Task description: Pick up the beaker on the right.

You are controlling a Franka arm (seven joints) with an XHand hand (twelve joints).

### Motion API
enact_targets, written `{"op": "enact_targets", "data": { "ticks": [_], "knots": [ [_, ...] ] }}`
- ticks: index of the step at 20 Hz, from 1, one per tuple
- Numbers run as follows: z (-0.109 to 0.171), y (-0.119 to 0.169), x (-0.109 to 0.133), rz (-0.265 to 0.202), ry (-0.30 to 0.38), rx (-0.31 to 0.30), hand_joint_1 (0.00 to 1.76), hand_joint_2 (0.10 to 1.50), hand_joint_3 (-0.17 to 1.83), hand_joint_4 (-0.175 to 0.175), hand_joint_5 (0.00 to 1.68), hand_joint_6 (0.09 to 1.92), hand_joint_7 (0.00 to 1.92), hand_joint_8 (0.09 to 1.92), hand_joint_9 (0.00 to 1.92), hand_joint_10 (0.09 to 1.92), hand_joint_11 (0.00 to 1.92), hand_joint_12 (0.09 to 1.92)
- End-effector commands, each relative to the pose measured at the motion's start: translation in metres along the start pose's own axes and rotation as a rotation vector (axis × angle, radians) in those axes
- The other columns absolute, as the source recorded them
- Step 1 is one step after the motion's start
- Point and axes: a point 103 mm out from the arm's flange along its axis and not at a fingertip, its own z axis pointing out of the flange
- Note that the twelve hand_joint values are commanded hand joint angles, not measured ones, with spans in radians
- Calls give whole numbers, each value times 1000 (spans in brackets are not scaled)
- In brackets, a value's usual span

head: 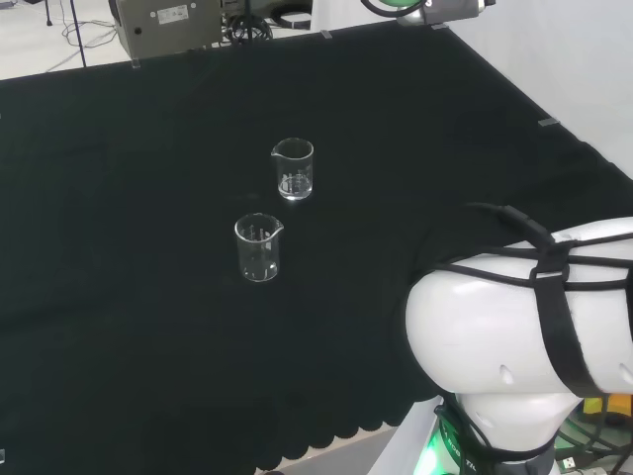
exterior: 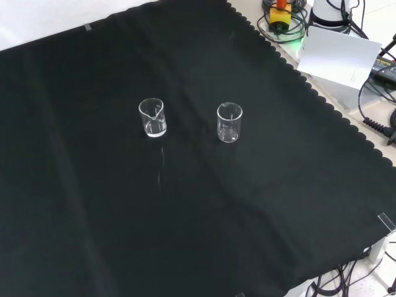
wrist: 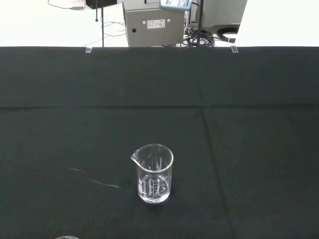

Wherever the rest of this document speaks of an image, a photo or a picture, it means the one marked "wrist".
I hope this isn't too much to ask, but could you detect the black bench cloth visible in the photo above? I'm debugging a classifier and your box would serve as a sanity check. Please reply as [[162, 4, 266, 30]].
[[0, 46, 319, 239]]

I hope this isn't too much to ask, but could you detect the grey metal cabinet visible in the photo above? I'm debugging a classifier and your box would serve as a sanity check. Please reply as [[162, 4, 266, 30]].
[[122, 0, 185, 48]]

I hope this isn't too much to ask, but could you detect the black tripod pole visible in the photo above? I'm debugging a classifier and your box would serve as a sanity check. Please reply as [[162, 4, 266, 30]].
[[100, 0, 105, 48], [196, 0, 205, 48]]

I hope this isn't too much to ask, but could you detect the blue-framed tablet screen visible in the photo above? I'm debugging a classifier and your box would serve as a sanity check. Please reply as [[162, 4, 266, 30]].
[[159, 0, 193, 10]]

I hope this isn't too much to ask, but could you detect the black box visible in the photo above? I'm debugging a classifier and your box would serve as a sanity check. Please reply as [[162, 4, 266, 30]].
[[85, 0, 118, 10]]

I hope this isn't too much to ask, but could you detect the bundle of black cables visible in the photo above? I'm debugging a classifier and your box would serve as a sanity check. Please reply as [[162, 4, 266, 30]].
[[183, 26, 215, 48]]

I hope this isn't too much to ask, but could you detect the thin grey floor cable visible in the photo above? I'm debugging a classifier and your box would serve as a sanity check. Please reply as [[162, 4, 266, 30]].
[[101, 21, 127, 37]]

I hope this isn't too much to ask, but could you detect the coiled black cable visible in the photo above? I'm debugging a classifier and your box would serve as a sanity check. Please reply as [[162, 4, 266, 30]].
[[216, 26, 237, 43]]

